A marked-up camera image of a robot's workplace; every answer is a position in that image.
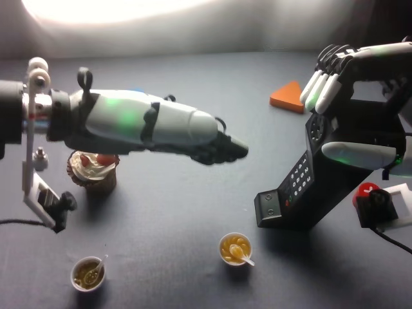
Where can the white cup yellow food spoon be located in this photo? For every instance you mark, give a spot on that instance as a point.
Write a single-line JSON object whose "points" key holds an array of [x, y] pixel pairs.
{"points": [[235, 249]]}

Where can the white backdrop sheet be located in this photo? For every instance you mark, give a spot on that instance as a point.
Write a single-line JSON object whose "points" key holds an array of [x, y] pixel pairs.
{"points": [[225, 29]]}

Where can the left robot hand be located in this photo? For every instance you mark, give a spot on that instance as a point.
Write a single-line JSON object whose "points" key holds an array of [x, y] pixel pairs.
{"points": [[135, 119]]}

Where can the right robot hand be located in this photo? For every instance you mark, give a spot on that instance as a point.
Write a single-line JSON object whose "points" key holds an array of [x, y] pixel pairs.
{"points": [[363, 64]]}

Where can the grey table cloth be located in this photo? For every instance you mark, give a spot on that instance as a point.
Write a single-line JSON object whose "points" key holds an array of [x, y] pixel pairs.
{"points": [[180, 206]]}

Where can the toy cupcake with cream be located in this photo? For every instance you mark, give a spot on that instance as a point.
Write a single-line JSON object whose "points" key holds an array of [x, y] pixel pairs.
{"points": [[93, 174]]}

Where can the white cup green soup spoon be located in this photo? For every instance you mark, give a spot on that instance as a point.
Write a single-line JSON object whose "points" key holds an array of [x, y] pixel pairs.
{"points": [[87, 273]]}

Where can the red cylinder block white cross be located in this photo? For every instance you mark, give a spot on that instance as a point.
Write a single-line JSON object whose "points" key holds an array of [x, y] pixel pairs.
{"points": [[362, 190]]}

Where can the orange triangle block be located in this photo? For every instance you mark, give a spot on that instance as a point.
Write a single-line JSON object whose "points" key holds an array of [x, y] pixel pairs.
{"points": [[288, 96]]}

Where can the black phone handset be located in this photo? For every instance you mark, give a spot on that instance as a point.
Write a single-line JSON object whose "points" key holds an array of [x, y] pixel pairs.
{"points": [[338, 193]]}

